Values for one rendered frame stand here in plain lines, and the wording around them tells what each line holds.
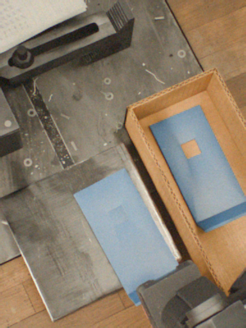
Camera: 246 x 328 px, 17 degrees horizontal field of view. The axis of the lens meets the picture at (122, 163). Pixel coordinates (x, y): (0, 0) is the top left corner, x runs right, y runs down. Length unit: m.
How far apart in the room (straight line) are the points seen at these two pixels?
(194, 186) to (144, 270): 0.12
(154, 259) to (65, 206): 0.12
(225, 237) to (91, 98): 0.24
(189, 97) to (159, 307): 0.31
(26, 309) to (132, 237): 0.15
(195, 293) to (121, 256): 0.16
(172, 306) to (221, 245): 0.18
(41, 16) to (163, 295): 0.38
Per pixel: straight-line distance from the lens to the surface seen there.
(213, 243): 1.02
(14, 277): 1.01
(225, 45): 1.10
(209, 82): 1.04
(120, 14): 1.01
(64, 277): 0.98
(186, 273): 0.87
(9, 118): 0.96
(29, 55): 0.99
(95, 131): 1.04
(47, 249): 0.99
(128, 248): 0.99
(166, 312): 0.87
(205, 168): 1.03
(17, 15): 1.05
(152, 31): 1.09
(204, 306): 0.73
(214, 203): 1.02
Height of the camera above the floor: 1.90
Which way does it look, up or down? 75 degrees down
